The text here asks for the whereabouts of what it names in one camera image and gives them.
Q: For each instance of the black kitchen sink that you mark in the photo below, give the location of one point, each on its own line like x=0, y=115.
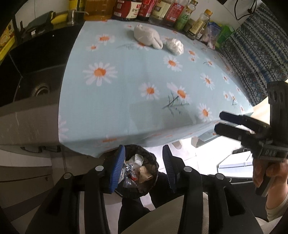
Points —
x=38, y=63

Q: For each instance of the large cooking oil jug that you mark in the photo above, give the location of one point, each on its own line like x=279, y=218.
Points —
x=98, y=10

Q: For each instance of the black trash bin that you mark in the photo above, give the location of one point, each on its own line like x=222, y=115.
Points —
x=149, y=161

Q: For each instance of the red label sauce bottle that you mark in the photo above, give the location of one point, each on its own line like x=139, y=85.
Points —
x=146, y=9

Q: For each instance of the clear vinegar bottle yellow cap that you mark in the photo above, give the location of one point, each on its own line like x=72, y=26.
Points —
x=159, y=11

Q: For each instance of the dark soy sauce jug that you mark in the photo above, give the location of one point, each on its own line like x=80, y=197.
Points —
x=126, y=10

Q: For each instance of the brown paper bag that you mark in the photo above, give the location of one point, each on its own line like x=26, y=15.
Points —
x=144, y=175

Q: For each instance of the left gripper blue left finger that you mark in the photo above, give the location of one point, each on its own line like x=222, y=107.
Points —
x=115, y=169

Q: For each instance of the white tissue wad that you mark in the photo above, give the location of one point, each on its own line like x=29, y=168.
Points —
x=148, y=36

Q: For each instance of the metal soap dispenser pump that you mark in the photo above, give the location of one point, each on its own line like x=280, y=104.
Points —
x=72, y=16

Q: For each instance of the clear plastic bag red print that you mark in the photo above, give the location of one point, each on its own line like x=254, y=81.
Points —
x=130, y=170

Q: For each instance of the small white plastic bag wad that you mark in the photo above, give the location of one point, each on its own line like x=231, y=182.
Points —
x=175, y=46

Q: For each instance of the clear snack bag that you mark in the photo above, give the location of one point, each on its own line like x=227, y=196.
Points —
x=210, y=36

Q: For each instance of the green carton box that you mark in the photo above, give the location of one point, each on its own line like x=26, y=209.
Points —
x=225, y=33

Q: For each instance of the green label pepper oil bottle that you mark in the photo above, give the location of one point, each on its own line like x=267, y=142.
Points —
x=185, y=15

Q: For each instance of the person's right hand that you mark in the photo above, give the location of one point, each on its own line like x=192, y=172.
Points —
x=270, y=178

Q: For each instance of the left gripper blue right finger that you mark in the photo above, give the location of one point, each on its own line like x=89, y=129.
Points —
x=169, y=167

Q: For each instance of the patterned blue curtain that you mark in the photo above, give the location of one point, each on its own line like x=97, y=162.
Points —
x=257, y=52

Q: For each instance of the black yellow sponge brush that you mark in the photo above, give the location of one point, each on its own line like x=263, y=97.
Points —
x=47, y=19

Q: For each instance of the small yellow cap oil bottle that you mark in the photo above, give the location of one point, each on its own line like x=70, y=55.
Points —
x=198, y=25

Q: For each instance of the daisy print blue tablecloth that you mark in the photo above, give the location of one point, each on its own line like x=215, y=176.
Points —
x=117, y=90

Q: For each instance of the red label clear bottle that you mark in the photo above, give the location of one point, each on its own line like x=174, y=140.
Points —
x=174, y=12

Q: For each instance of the yellow dish soap pouch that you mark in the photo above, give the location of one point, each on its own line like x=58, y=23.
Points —
x=7, y=40

